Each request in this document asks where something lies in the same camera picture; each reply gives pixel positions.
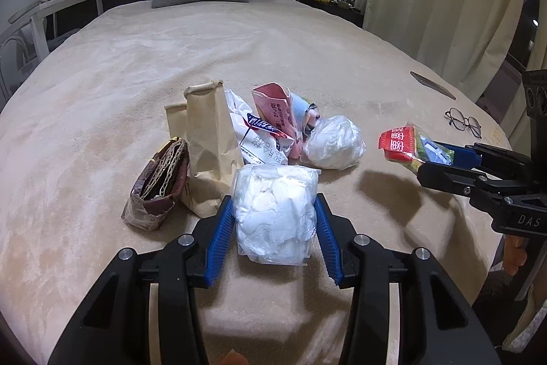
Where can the dark flat rectangular object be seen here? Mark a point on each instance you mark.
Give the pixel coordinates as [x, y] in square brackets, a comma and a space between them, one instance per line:
[431, 84]

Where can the small brown paper bag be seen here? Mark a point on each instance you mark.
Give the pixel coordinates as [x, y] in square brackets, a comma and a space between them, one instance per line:
[176, 121]

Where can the tall brown paper bag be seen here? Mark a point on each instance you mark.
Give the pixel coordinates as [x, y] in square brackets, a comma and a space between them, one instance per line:
[209, 142]

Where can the red green snack packet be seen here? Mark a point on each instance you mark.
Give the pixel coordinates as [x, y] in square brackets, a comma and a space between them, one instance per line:
[397, 142]

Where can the cream curtain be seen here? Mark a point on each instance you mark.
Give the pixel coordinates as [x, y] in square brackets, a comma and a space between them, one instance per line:
[427, 6]

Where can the white chair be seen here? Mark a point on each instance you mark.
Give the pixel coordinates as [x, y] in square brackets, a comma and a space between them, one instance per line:
[36, 14]

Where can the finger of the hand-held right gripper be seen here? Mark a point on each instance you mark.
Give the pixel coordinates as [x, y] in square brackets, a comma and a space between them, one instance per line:
[457, 153]
[444, 177]

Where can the person's right hand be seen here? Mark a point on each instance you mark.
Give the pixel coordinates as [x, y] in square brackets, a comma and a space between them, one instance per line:
[514, 256]

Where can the pink carton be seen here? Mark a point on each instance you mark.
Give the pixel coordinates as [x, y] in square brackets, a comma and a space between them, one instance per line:
[273, 104]

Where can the clear bag of white tissues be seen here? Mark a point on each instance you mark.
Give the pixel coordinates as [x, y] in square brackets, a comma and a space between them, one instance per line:
[273, 211]

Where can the blue pink packet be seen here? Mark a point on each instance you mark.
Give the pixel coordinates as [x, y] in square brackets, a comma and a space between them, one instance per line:
[301, 108]

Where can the beige blanket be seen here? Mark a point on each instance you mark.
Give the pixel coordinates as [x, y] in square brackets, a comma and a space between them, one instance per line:
[128, 70]

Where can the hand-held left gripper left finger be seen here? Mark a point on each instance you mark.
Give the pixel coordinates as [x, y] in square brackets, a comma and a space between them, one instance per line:
[220, 236]

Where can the brown corrugated cardboard wrapper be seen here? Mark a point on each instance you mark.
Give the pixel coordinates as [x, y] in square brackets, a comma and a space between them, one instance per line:
[154, 185]

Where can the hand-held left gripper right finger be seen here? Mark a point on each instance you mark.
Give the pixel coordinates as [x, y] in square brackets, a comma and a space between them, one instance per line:
[329, 241]

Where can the white printed paper bag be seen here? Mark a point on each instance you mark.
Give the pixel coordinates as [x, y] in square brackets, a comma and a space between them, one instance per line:
[260, 147]

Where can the white plastic bag bundle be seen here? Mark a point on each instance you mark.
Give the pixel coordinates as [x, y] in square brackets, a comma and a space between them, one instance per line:
[333, 142]

